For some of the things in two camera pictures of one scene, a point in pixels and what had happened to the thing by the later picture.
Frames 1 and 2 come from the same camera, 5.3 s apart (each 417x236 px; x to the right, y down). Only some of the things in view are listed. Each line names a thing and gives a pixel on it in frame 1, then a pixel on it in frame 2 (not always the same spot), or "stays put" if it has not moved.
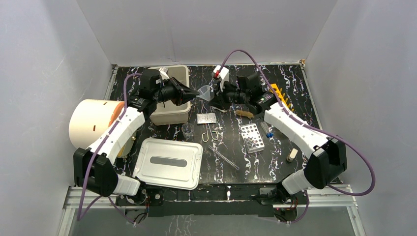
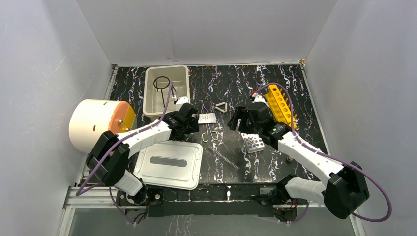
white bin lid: [169, 163] stays put
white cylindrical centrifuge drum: [89, 119] stays put
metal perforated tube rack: [252, 137] stays put
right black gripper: [219, 100] -> [232, 122]
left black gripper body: [176, 92] -> [189, 122]
